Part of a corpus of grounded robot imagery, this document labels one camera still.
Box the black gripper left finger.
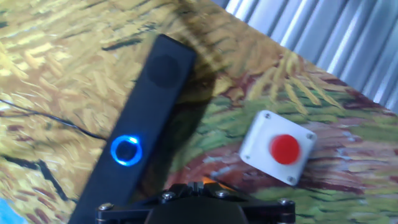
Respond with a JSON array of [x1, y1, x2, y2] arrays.
[[96, 182, 200, 224]]

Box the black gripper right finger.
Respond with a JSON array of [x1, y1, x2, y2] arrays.
[[198, 182, 296, 224]]

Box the blue-lit speaker volume knob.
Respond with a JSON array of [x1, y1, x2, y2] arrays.
[[110, 134, 144, 167]]

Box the black speaker bar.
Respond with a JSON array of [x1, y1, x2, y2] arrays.
[[67, 33, 197, 224]]

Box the grey box large red button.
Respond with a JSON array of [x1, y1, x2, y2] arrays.
[[238, 109, 318, 187]]

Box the orange box red mushroom button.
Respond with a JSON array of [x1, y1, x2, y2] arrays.
[[201, 176, 234, 192]]

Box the painted blue yellow tablecloth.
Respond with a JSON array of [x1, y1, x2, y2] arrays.
[[0, 0, 398, 224]]

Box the thin black speaker cable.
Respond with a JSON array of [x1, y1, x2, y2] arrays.
[[0, 98, 108, 141]]

